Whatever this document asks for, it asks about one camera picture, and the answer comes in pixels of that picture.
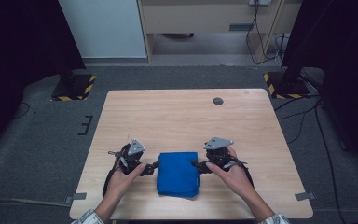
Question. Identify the black stand base striped edge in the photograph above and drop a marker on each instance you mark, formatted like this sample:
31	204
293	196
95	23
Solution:
287	87
74	88

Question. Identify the round grey table cap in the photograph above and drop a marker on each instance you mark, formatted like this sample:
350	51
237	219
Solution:
218	101

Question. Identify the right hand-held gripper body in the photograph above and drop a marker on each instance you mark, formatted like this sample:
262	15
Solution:
219	152

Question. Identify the person's left hand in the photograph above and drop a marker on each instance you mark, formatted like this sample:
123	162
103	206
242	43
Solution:
122	182

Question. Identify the black curtain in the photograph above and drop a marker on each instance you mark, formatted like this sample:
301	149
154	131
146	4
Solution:
348	62
18	46

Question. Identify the wooden cabinet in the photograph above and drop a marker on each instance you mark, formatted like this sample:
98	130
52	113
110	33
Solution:
199	17

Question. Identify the person's right hand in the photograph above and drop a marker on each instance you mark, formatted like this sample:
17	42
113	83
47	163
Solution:
234	179

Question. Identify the white power strip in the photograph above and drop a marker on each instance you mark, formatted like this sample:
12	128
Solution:
259	2

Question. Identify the white panel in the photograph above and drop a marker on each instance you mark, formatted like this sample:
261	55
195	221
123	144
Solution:
102	28

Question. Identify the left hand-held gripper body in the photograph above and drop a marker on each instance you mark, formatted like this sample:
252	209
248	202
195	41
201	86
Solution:
132	155

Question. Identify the grey tape strip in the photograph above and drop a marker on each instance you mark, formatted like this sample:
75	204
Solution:
305	196
77	197

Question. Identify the blue towel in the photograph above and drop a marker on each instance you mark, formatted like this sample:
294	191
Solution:
177	174

